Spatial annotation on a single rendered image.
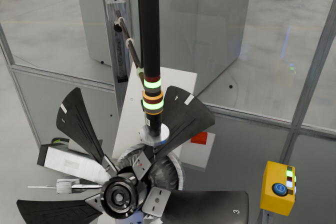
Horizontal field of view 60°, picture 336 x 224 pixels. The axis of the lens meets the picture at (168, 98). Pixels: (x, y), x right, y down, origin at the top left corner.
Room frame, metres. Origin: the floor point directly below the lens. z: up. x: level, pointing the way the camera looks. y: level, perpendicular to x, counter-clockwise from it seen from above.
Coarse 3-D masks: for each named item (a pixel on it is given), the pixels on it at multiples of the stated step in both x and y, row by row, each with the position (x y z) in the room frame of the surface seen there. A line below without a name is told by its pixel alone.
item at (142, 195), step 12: (108, 180) 0.52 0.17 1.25; (120, 180) 0.51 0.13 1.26; (132, 180) 0.51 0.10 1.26; (144, 180) 0.57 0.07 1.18; (108, 192) 0.50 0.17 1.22; (120, 192) 0.49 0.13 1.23; (132, 192) 0.49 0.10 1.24; (144, 192) 0.51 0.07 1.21; (108, 204) 0.48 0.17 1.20; (120, 204) 0.47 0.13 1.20; (132, 204) 0.47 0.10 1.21; (120, 216) 0.44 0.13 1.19
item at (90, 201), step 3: (96, 195) 0.52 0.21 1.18; (99, 195) 0.51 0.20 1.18; (90, 198) 0.51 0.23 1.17; (93, 198) 0.51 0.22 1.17; (96, 198) 0.52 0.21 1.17; (99, 198) 0.52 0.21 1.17; (87, 201) 0.51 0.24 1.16; (90, 201) 0.51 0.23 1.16; (93, 201) 0.51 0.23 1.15; (99, 201) 0.52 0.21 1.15; (90, 204) 0.51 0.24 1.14; (93, 204) 0.52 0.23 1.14; (96, 204) 0.52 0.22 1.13; (93, 207) 0.51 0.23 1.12; (96, 207) 0.52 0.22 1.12; (99, 207) 0.52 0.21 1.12; (99, 210) 0.52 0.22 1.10; (102, 210) 0.52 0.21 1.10
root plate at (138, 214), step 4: (136, 212) 0.49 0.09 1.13; (140, 212) 0.50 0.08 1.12; (132, 216) 0.48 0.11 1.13; (136, 216) 0.49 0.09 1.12; (140, 216) 0.49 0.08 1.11; (116, 220) 0.46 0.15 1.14; (120, 220) 0.46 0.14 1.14; (124, 220) 0.47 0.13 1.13; (128, 220) 0.47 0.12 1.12; (132, 220) 0.47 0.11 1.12; (136, 220) 0.48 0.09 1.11; (140, 220) 0.48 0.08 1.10
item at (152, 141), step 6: (144, 114) 0.53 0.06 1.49; (144, 126) 0.52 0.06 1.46; (162, 126) 0.52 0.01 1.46; (138, 132) 0.50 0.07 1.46; (144, 132) 0.50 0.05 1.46; (162, 132) 0.50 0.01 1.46; (168, 132) 0.50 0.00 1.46; (144, 138) 0.48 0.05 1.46; (150, 138) 0.48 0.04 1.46; (156, 138) 0.48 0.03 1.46; (162, 138) 0.48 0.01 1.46; (150, 144) 0.46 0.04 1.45; (156, 144) 0.46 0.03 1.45
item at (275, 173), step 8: (272, 168) 0.71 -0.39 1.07; (280, 168) 0.71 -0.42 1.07; (264, 176) 0.70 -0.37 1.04; (272, 176) 0.67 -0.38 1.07; (280, 176) 0.67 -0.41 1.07; (264, 184) 0.65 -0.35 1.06; (272, 184) 0.64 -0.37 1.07; (264, 192) 0.60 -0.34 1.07; (272, 192) 0.60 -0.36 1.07; (264, 200) 0.60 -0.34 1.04; (272, 200) 0.59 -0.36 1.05; (280, 200) 0.58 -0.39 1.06; (288, 200) 0.57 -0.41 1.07; (264, 208) 0.59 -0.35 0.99; (272, 208) 0.58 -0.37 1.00; (280, 208) 0.58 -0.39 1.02; (288, 208) 0.57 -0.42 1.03
